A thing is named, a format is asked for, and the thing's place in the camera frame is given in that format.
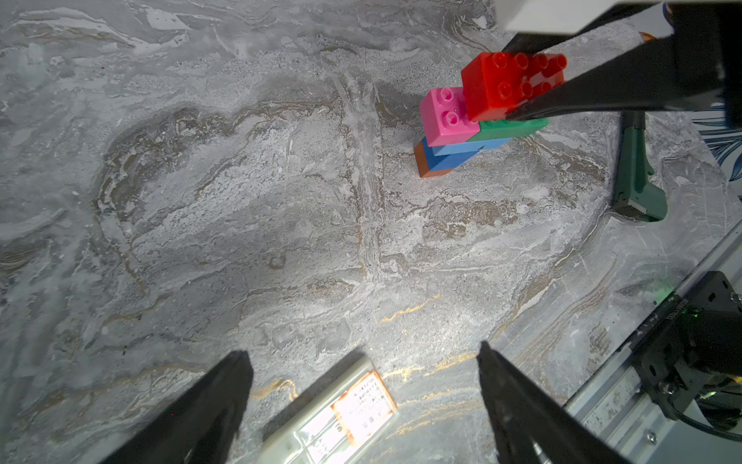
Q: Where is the dark green plastic piece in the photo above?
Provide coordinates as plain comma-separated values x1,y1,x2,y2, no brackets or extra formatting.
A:
612,111,668,222

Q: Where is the aluminium front rail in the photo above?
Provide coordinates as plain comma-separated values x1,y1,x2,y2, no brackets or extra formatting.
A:
535,222,742,464

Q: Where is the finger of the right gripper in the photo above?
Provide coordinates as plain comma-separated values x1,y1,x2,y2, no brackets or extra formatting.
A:
506,28,725,121

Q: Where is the pink square lego brick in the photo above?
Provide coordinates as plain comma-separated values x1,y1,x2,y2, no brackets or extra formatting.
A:
419,87,480,147

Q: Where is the green long lego brick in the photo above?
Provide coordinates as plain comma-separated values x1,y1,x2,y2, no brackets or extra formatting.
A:
469,118,549,142

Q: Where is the orange square lego brick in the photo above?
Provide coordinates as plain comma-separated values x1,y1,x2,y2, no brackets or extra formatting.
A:
414,138,457,179

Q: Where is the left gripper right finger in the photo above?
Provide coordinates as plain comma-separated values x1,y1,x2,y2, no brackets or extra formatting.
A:
477,341,627,463

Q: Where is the white eraser with orange label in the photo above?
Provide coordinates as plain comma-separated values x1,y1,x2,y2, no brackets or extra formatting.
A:
258,356,397,464

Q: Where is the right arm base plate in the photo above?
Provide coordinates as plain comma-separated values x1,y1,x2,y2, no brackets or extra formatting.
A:
633,271,741,420

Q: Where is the light blue long lego brick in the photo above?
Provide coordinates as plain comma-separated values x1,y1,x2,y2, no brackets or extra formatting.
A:
430,137,510,157

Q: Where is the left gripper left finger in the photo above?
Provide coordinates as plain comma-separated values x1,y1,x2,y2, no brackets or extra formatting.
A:
104,350,253,463

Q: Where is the red long lego brick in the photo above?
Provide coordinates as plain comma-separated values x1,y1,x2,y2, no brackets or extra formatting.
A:
461,52,568,122

